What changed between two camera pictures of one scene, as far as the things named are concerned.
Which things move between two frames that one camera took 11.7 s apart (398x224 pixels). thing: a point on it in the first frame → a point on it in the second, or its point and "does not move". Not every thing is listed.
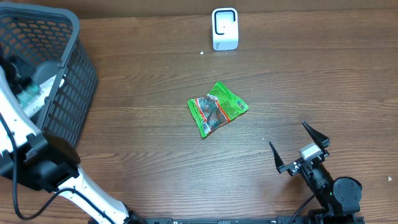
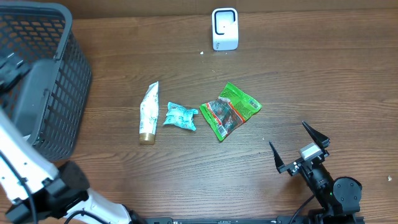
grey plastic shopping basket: [53, 42] does not move
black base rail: [278, 219] does not move
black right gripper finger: [322, 140] does not move
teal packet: [30, 92] → [180, 116]
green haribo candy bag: [218, 106] → [231, 109]
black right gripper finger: [280, 166] does not move
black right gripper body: [292, 171] does not move
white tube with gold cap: [45, 88] → [149, 109]
